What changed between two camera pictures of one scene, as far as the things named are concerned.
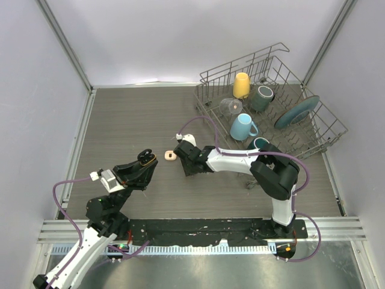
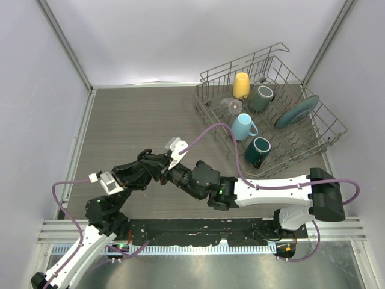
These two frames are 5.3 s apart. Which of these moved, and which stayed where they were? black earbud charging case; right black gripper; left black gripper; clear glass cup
Moved: right black gripper
Stayed: clear glass cup; left black gripper; black earbud charging case
